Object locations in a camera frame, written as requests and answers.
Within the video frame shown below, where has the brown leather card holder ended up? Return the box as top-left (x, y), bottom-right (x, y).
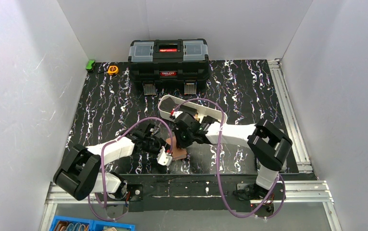
top-left (165, 136), bottom-right (187, 161)

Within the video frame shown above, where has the white plastic card tray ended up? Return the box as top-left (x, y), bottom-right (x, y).
top-left (158, 95), bottom-right (222, 122)

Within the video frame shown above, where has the black VIP card stack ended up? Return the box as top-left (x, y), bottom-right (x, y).
top-left (159, 97), bottom-right (178, 114)

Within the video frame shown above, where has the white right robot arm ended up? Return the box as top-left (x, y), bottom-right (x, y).
top-left (171, 111), bottom-right (292, 200)

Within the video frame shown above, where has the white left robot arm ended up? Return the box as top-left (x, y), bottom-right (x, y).
top-left (53, 121), bottom-right (172, 201)

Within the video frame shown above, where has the black Delixi toolbox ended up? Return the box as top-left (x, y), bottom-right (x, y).
top-left (128, 38), bottom-right (212, 95)

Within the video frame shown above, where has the orange tape measure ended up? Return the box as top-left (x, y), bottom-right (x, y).
top-left (107, 65), bottom-right (119, 76)

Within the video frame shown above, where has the green small tool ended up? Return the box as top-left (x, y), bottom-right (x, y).
top-left (85, 60), bottom-right (96, 72)

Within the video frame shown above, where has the blue plastic bin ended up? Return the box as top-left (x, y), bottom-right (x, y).
top-left (49, 216), bottom-right (136, 231)

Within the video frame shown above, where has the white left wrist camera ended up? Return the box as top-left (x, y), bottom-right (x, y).
top-left (156, 146), bottom-right (173, 166)

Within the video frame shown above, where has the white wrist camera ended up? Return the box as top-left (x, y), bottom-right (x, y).
top-left (169, 109), bottom-right (183, 123)
top-left (156, 146), bottom-right (173, 166)

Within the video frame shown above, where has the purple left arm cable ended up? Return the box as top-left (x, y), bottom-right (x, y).
top-left (87, 117), bottom-right (174, 222)

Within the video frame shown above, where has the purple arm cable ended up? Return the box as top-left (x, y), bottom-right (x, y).
top-left (87, 117), bottom-right (174, 222)
top-left (170, 98), bottom-right (286, 220)

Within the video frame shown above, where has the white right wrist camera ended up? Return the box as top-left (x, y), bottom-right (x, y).
top-left (169, 109), bottom-right (183, 123)

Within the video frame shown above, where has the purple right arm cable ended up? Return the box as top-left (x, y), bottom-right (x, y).
top-left (170, 98), bottom-right (286, 220)

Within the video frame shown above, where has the aluminium frame rail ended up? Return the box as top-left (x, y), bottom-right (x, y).
top-left (268, 59), bottom-right (342, 231)

